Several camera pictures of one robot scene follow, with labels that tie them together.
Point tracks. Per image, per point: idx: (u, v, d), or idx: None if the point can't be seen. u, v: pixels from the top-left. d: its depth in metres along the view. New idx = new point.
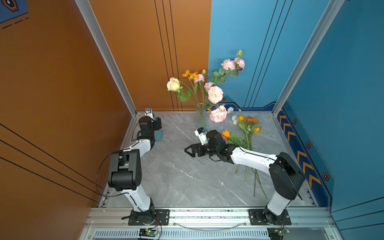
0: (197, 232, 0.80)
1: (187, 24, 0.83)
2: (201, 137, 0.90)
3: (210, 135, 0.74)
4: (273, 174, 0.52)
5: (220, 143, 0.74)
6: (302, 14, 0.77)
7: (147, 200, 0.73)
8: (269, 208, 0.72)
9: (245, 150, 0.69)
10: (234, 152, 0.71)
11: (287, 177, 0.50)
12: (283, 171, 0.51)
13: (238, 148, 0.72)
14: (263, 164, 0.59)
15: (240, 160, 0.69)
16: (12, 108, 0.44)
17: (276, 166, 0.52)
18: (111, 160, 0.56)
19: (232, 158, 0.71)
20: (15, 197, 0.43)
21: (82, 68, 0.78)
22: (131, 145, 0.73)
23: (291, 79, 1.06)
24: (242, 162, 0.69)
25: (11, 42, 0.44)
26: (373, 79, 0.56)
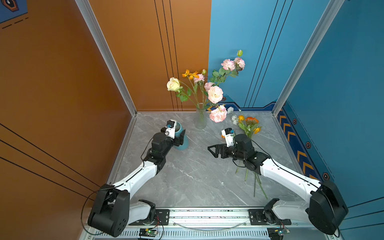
0: (196, 232, 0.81)
1: (187, 24, 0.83)
2: (228, 138, 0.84)
3: (240, 139, 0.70)
4: (313, 203, 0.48)
5: (248, 150, 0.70)
6: (302, 13, 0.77)
7: (147, 208, 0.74)
8: (273, 210, 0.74)
9: (278, 166, 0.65)
10: (265, 164, 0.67)
11: (330, 211, 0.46)
12: (327, 203, 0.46)
13: (271, 161, 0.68)
14: (301, 187, 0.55)
15: (271, 175, 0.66)
16: (11, 108, 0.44)
17: (320, 195, 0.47)
18: (97, 197, 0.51)
19: (260, 169, 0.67)
20: (14, 197, 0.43)
21: (82, 68, 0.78)
22: (127, 178, 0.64)
23: (291, 79, 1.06)
24: (272, 177, 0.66)
25: (11, 42, 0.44)
26: (373, 79, 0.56)
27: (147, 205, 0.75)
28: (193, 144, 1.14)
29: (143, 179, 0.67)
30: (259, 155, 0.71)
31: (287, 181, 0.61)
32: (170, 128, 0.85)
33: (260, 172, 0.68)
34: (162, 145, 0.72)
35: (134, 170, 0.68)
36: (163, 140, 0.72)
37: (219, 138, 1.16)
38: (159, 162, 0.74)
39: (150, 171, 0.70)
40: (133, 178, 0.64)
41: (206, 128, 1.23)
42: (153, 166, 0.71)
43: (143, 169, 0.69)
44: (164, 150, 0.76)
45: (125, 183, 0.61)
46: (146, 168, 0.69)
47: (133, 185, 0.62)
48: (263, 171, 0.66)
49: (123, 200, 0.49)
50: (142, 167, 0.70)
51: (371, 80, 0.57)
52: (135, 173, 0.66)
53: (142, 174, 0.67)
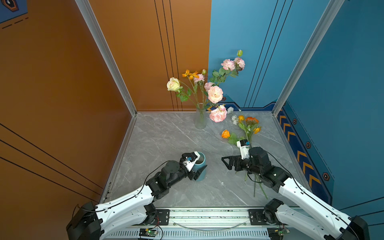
0: (196, 232, 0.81)
1: (187, 24, 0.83)
2: (243, 150, 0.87)
3: (255, 153, 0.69)
4: None
5: (264, 165, 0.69)
6: (302, 14, 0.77)
7: (141, 217, 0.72)
8: (276, 214, 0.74)
9: (302, 189, 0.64)
10: (287, 185, 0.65)
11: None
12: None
13: (293, 181, 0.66)
14: (328, 220, 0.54)
15: (289, 196, 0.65)
16: (11, 108, 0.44)
17: (351, 235, 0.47)
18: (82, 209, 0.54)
19: (281, 189, 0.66)
20: (15, 197, 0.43)
21: (82, 68, 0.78)
22: (111, 203, 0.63)
23: (291, 79, 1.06)
24: (290, 198, 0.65)
25: (11, 41, 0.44)
26: (373, 79, 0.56)
27: (141, 214, 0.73)
28: (193, 144, 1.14)
29: (130, 207, 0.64)
30: (278, 172, 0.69)
31: (309, 209, 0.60)
32: (189, 162, 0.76)
33: (278, 189, 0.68)
34: (171, 176, 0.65)
35: (125, 196, 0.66)
36: (173, 172, 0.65)
37: (219, 138, 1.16)
38: (160, 190, 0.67)
39: (143, 202, 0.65)
40: (118, 206, 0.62)
41: (206, 128, 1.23)
42: (149, 196, 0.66)
43: (136, 197, 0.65)
44: (172, 182, 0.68)
45: (106, 210, 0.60)
46: (139, 197, 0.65)
47: (113, 215, 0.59)
48: (281, 189, 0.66)
49: (90, 231, 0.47)
50: (136, 195, 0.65)
51: (371, 80, 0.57)
52: (124, 201, 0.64)
53: (130, 203, 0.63)
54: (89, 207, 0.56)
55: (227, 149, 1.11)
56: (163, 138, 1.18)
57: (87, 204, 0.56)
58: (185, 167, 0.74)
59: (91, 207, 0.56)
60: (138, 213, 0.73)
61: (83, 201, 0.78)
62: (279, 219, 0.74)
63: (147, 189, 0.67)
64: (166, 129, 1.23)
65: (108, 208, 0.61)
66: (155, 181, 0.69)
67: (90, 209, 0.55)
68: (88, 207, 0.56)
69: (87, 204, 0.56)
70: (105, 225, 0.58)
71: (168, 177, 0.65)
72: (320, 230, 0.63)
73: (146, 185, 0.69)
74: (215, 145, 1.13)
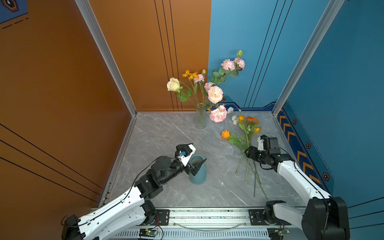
0: (196, 232, 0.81)
1: (187, 24, 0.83)
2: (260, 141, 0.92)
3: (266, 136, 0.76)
4: (309, 204, 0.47)
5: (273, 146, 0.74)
6: (301, 14, 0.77)
7: (140, 219, 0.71)
8: (273, 206, 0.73)
9: (296, 169, 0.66)
10: (285, 163, 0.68)
11: (323, 219, 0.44)
12: (325, 213, 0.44)
13: (292, 162, 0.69)
14: (308, 191, 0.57)
15: (283, 173, 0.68)
16: (12, 108, 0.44)
17: (321, 203, 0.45)
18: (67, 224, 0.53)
19: (278, 166, 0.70)
20: (15, 196, 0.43)
21: (81, 68, 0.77)
22: (96, 212, 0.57)
23: (291, 79, 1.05)
24: (285, 176, 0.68)
25: (11, 41, 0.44)
26: (373, 79, 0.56)
27: (139, 216, 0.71)
28: (193, 144, 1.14)
29: (119, 214, 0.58)
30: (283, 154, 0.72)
31: (294, 182, 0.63)
32: (183, 156, 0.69)
33: (276, 169, 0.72)
34: (162, 173, 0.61)
35: (111, 202, 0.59)
36: (164, 169, 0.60)
37: (219, 139, 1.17)
38: (152, 190, 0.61)
39: (132, 205, 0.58)
40: (102, 216, 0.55)
41: (206, 128, 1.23)
42: (138, 199, 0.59)
43: (122, 203, 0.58)
44: (166, 179, 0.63)
45: (89, 222, 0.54)
46: (127, 202, 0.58)
47: (96, 227, 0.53)
48: (281, 168, 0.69)
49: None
50: (122, 201, 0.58)
51: (371, 80, 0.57)
52: (109, 209, 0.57)
53: (115, 210, 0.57)
54: (71, 222, 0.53)
55: (227, 149, 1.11)
56: (163, 139, 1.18)
57: (70, 218, 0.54)
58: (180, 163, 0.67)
59: (73, 221, 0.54)
60: (136, 216, 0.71)
61: (83, 201, 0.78)
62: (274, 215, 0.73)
63: (136, 191, 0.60)
64: (166, 129, 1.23)
65: (91, 219, 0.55)
66: (145, 180, 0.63)
67: (72, 224, 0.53)
68: (70, 222, 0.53)
69: (69, 218, 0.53)
70: (91, 236, 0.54)
71: (159, 174, 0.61)
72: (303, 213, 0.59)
73: (135, 186, 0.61)
74: (215, 145, 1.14)
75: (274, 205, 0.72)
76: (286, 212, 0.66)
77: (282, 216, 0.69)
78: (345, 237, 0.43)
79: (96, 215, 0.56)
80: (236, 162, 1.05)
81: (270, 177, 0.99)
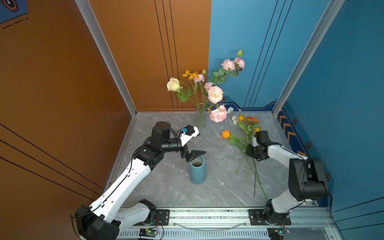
0: (197, 232, 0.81)
1: (187, 24, 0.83)
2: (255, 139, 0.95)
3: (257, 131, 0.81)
4: (290, 163, 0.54)
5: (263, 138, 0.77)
6: (301, 14, 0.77)
7: (146, 212, 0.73)
8: (272, 202, 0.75)
9: (282, 146, 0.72)
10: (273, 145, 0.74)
11: (302, 174, 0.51)
12: (303, 169, 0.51)
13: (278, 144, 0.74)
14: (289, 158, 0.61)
15: (272, 152, 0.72)
16: (11, 108, 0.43)
17: (300, 161, 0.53)
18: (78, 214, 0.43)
19: (268, 149, 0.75)
20: (15, 197, 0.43)
21: (82, 68, 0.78)
22: (104, 194, 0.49)
23: (291, 79, 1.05)
24: (272, 155, 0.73)
25: (11, 41, 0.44)
26: (373, 79, 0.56)
27: (145, 209, 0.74)
28: (193, 144, 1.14)
29: (129, 189, 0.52)
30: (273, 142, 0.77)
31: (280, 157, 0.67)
32: (185, 134, 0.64)
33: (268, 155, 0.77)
34: (165, 135, 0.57)
35: (117, 181, 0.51)
36: (166, 129, 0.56)
37: (219, 139, 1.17)
38: (154, 155, 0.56)
39: (140, 176, 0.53)
40: (115, 193, 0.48)
41: (206, 128, 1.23)
42: (143, 168, 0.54)
43: (129, 176, 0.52)
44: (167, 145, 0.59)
45: (103, 204, 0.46)
46: (134, 174, 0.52)
47: (113, 205, 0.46)
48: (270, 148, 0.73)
49: (97, 230, 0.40)
50: (128, 175, 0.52)
51: (371, 80, 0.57)
52: (118, 187, 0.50)
53: (126, 185, 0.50)
54: (82, 212, 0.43)
55: (227, 149, 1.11)
56: None
57: (79, 209, 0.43)
58: (179, 140, 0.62)
59: (84, 210, 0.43)
60: (142, 208, 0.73)
61: (83, 201, 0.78)
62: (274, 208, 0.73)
63: (138, 163, 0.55)
64: None
65: (104, 201, 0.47)
66: (144, 148, 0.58)
67: (85, 212, 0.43)
68: (81, 212, 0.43)
69: (78, 209, 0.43)
70: (110, 217, 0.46)
71: (161, 136, 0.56)
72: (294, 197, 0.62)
73: (135, 158, 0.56)
74: (215, 145, 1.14)
75: (272, 199, 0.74)
76: (283, 199, 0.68)
77: (283, 209, 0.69)
78: (325, 190, 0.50)
79: (107, 196, 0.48)
80: (236, 161, 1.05)
81: (270, 177, 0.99)
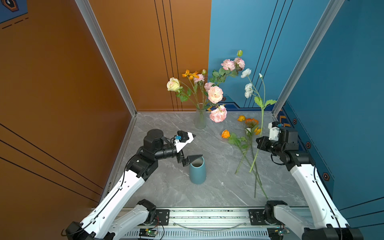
0: (197, 232, 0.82)
1: (187, 24, 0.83)
2: (273, 132, 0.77)
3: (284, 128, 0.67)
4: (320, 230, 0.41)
5: (290, 141, 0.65)
6: (301, 13, 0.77)
7: (144, 214, 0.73)
8: (274, 208, 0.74)
9: (315, 180, 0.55)
10: (303, 167, 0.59)
11: None
12: None
13: (311, 170, 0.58)
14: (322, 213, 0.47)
15: (297, 178, 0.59)
16: (11, 109, 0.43)
17: (334, 232, 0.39)
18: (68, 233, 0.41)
19: (294, 168, 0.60)
20: (15, 197, 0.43)
21: (81, 68, 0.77)
22: (95, 209, 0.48)
23: (291, 79, 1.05)
24: (298, 181, 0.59)
25: (12, 42, 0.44)
26: (373, 79, 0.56)
27: (143, 211, 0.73)
28: (193, 144, 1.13)
29: (122, 203, 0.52)
30: (302, 154, 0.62)
31: (309, 196, 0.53)
32: (178, 141, 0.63)
33: (290, 168, 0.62)
34: (157, 144, 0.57)
35: (109, 195, 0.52)
36: (157, 138, 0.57)
37: (220, 139, 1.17)
38: (148, 166, 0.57)
39: (133, 188, 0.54)
40: (107, 208, 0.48)
41: (206, 128, 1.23)
42: (136, 180, 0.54)
43: (121, 189, 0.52)
44: (160, 154, 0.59)
45: (94, 221, 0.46)
46: (126, 186, 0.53)
47: (105, 221, 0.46)
48: (294, 170, 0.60)
49: None
50: (120, 188, 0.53)
51: (370, 80, 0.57)
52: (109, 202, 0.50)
53: (117, 199, 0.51)
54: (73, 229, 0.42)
55: (227, 149, 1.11)
56: None
57: (70, 226, 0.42)
58: (174, 145, 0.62)
59: (75, 228, 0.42)
60: (141, 211, 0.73)
61: (84, 201, 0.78)
62: (274, 212, 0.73)
63: (130, 175, 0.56)
64: (166, 129, 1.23)
65: (95, 217, 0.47)
66: (136, 159, 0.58)
67: (76, 230, 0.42)
68: (72, 229, 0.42)
69: (69, 226, 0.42)
70: (103, 234, 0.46)
71: (153, 146, 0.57)
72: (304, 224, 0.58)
73: (128, 170, 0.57)
74: (215, 145, 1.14)
75: (275, 208, 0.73)
76: (288, 218, 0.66)
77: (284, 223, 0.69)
78: None
79: (98, 212, 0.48)
80: (236, 162, 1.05)
81: (270, 177, 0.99)
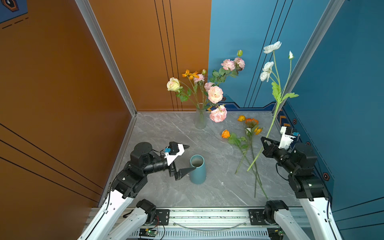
0: (197, 232, 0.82)
1: (187, 24, 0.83)
2: (285, 141, 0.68)
3: (303, 151, 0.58)
4: None
5: (305, 165, 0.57)
6: (301, 13, 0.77)
7: (142, 219, 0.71)
8: (275, 213, 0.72)
9: (328, 219, 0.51)
10: (316, 202, 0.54)
11: None
12: None
13: (325, 207, 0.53)
14: None
15: (307, 208, 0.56)
16: (11, 109, 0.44)
17: None
18: None
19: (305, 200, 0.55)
20: (15, 197, 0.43)
21: (81, 68, 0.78)
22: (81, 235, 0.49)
23: (291, 79, 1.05)
24: (307, 211, 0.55)
25: (12, 42, 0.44)
26: (373, 79, 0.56)
27: (140, 216, 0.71)
28: (193, 144, 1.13)
29: (109, 225, 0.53)
30: (316, 182, 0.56)
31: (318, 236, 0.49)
32: (168, 154, 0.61)
33: (299, 196, 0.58)
34: (145, 160, 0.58)
35: (96, 218, 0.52)
36: (145, 154, 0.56)
37: (220, 139, 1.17)
38: (135, 183, 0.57)
39: (119, 209, 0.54)
40: (93, 233, 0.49)
41: (206, 128, 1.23)
42: (121, 201, 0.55)
43: (107, 212, 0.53)
44: (148, 169, 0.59)
45: None
46: (111, 209, 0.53)
47: None
48: (305, 202, 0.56)
49: None
50: (105, 211, 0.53)
51: (371, 80, 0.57)
52: (95, 226, 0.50)
53: (103, 223, 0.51)
54: None
55: (227, 149, 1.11)
56: (163, 139, 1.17)
57: None
58: (165, 158, 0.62)
59: None
60: (138, 217, 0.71)
61: (83, 201, 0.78)
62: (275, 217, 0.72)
63: (117, 196, 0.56)
64: (166, 129, 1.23)
65: None
66: (123, 177, 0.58)
67: None
68: None
69: None
70: None
71: (141, 161, 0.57)
72: None
73: (113, 190, 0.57)
74: (215, 145, 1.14)
75: (278, 214, 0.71)
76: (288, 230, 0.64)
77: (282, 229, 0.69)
78: None
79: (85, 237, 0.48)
80: (236, 162, 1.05)
81: (270, 177, 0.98)
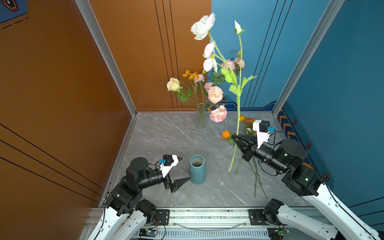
0: (197, 232, 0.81)
1: (187, 24, 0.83)
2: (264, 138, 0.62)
3: (292, 153, 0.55)
4: None
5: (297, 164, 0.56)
6: (301, 14, 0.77)
7: (140, 223, 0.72)
8: (278, 215, 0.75)
9: (337, 202, 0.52)
10: (321, 194, 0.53)
11: None
12: None
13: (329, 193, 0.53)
14: None
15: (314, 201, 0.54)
16: (11, 109, 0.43)
17: None
18: None
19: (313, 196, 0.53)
20: (15, 197, 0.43)
21: (81, 68, 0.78)
22: None
23: (291, 79, 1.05)
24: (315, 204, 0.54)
25: (12, 42, 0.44)
26: (373, 79, 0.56)
27: (139, 220, 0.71)
28: (193, 144, 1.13)
29: None
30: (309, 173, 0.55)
31: (339, 223, 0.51)
32: (163, 166, 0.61)
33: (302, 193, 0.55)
34: (140, 175, 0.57)
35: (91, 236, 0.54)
36: (141, 170, 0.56)
37: (219, 139, 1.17)
38: (130, 198, 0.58)
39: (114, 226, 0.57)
40: None
41: (206, 128, 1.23)
42: (116, 218, 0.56)
43: (102, 230, 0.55)
44: (143, 184, 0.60)
45: None
46: (107, 226, 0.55)
47: None
48: (311, 197, 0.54)
49: None
50: (101, 229, 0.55)
51: (370, 80, 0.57)
52: None
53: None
54: None
55: (227, 149, 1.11)
56: (163, 139, 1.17)
57: None
58: (160, 171, 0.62)
59: None
60: (136, 221, 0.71)
61: (83, 201, 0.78)
62: (279, 219, 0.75)
63: (111, 213, 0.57)
64: (166, 129, 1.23)
65: None
66: (117, 193, 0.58)
67: None
68: None
69: None
70: None
71: (137, 177, 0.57)
72: (325, 233, 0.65)
73: (108, 207, 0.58)
74: (215, 145, 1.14)
75: (283, 214, 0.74)
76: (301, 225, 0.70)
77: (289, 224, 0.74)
78: None
79: None
80: (236, 162, 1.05)
81: (270, 177, 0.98)
